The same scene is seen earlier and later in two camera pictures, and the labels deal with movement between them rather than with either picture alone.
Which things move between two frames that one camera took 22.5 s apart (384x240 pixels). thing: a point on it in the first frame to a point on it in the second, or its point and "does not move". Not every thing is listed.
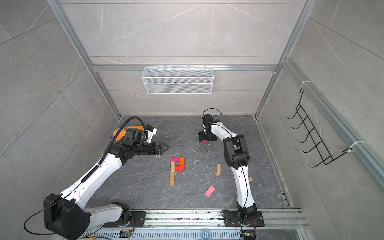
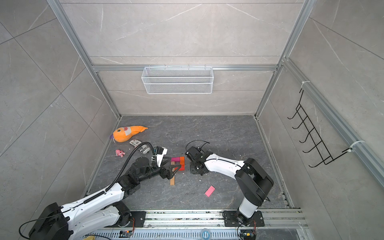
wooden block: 172,178 does not move
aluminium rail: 292,219 does not move
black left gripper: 154,152 to 169,174
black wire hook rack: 318,143 does not move
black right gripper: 203,137 to 193,170
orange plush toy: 123,132 does not move
